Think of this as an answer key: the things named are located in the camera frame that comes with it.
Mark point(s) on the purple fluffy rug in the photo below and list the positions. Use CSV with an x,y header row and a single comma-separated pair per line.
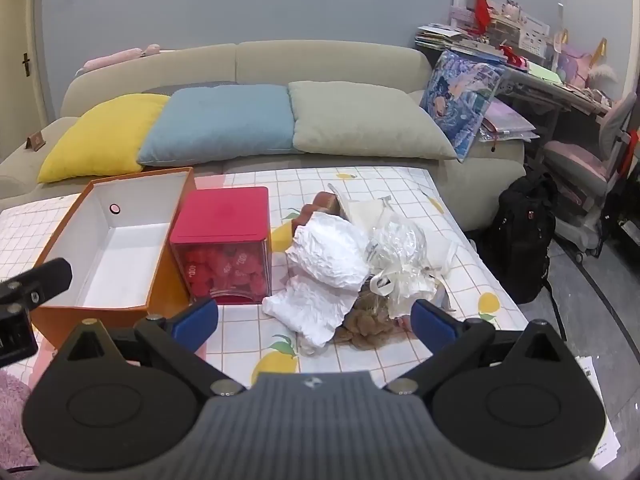
x,y
12,410

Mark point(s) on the white cloth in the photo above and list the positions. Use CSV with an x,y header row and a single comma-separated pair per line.
x,y
330,250

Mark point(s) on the stack of books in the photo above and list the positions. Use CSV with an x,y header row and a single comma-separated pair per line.
x,y
445,40

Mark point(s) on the pink plush toy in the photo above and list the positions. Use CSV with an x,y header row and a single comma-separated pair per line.
x,y
117,57

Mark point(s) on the grey-green pillow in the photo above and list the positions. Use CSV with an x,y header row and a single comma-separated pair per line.
x,y
365,120

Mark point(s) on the white papers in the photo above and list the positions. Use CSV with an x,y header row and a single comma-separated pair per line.
x,y
600,410

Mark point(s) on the brown fuzzy cloth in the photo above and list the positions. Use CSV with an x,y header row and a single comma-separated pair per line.
x,y
365,327

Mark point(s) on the pink plastic folder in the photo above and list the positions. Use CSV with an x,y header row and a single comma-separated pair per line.
x,y
505,117

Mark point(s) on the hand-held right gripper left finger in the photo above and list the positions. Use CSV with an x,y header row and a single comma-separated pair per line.
x,y
197,319

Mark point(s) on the grey striped cushion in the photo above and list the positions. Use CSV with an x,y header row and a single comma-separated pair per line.
x,y
200,85

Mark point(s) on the purple unicorn bag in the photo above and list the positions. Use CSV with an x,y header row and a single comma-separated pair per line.
x,y
575,62

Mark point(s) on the red hanging decoration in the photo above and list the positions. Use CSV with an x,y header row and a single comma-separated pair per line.
x,y
482,7

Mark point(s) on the small brown stand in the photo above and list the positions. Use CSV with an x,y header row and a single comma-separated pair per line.
x,y
35,141

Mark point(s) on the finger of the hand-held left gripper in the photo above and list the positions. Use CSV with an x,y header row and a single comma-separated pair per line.
x,y
45,275

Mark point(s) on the red storage box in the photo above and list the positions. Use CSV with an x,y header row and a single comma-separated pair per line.
x,y
220,215

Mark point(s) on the white paper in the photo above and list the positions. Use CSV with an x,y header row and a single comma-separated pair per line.
x,y
310,310

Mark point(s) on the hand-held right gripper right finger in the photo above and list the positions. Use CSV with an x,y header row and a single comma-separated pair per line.
x,y
432,327

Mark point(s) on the white desk organizer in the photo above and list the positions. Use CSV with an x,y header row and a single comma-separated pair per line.
x,y
525,30

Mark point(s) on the cream door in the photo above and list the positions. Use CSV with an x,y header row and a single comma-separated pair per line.
x,y
20,25

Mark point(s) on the pink storage box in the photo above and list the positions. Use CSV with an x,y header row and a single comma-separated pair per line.
x,y
120,260

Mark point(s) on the cream cloth bag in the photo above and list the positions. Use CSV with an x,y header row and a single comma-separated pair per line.
x,y
362,210

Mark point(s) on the white desk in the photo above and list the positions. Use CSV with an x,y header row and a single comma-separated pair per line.
x,y
545,80

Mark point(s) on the blue printed bag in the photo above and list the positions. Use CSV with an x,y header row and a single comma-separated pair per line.
x,y
460,100

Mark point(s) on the light blue pillow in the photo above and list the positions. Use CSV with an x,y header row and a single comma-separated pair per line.
x,y
220,120

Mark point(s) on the black backpack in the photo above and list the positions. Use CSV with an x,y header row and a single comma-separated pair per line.
x,y
520,240

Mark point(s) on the clear plastic gift wrap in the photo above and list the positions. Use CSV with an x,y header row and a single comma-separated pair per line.
x,y
405,287

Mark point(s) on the clear plastic bag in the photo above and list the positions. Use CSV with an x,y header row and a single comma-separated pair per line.
x,y
400,240

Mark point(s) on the yellow pillow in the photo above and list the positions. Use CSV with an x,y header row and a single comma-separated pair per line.
x,y
105,135

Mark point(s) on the checked lemon print tablecloth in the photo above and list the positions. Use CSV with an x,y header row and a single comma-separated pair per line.
x,y
300,185

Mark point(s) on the beige sofa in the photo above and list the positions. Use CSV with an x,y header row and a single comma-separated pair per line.
x,y
325,62

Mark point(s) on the pink and grey chair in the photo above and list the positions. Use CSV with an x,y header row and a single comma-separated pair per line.
x,y
575,165

